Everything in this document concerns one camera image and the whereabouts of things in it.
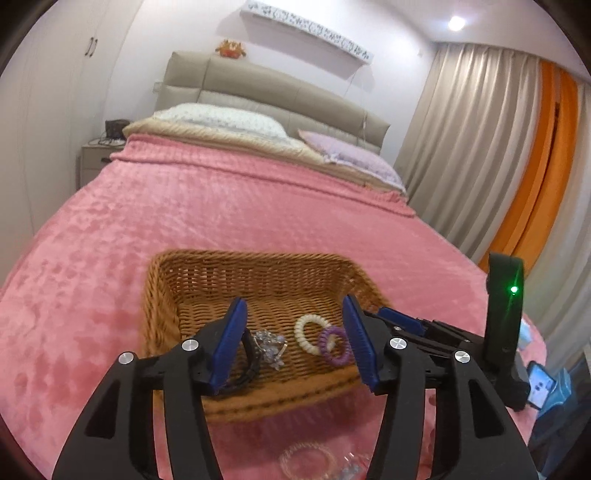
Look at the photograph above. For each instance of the smartphone on stand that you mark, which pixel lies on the smartphone on stand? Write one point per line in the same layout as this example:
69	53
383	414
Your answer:
541	385

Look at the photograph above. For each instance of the white wardrobe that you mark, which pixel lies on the white wardrobe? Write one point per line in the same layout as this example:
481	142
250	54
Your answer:
53	92

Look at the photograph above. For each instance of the black device on nightstand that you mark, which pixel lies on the black device on nightstand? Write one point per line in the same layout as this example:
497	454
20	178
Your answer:
114	129

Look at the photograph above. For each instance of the ceiling spot light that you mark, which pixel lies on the ceiling spot light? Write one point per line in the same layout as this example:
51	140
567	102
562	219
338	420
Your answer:
457	23

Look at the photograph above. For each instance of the orange plush toy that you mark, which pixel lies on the orange plush toy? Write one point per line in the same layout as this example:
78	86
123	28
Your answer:
230	49

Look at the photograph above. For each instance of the beige curtain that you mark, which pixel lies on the beige curtain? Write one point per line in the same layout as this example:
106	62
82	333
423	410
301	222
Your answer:
463	159

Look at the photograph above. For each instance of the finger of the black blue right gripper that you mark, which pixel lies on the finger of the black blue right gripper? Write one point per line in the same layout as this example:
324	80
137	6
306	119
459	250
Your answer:
449	383

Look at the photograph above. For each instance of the orange curtain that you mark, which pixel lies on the orange curtain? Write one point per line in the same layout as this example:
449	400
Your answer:
527	225

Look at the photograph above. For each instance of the white decorative wall shelf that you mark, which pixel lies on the white decorative wall shelf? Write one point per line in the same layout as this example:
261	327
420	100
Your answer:
300	24

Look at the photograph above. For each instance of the beige padded headboard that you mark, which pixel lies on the beige padded headboard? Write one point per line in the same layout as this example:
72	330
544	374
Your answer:
192	77

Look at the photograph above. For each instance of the lilac pillow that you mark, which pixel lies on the lilac pillow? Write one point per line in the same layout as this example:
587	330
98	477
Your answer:
336	151

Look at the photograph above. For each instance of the clear bead strand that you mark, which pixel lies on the clear bead strand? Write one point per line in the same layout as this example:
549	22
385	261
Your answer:
356	467

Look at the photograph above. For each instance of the black smart watch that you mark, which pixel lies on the black smart watch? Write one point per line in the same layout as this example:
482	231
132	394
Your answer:
252	368

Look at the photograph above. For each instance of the brown wicker basket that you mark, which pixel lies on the brown wicker basket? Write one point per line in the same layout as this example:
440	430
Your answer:
185	289

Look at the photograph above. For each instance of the pink plush blanket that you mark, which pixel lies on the pink plush blanket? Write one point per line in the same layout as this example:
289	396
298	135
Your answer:
72	303

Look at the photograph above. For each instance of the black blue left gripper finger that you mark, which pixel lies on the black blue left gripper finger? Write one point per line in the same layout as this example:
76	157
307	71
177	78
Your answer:
113	437

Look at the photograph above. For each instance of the bedside table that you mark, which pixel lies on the bedside table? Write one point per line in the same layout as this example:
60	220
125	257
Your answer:
94	156

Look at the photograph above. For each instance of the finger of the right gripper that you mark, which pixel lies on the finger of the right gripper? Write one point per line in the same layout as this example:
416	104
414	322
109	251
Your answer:
439	338
401	319

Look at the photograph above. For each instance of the white dotted pillow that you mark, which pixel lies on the white dotted pillow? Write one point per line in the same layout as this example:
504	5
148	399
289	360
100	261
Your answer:
227	118

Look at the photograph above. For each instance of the white blue packet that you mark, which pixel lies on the white blue packet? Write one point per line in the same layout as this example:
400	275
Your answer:
525	337

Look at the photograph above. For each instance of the beige quilt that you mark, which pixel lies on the beige quilt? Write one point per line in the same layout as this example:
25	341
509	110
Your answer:
288	150

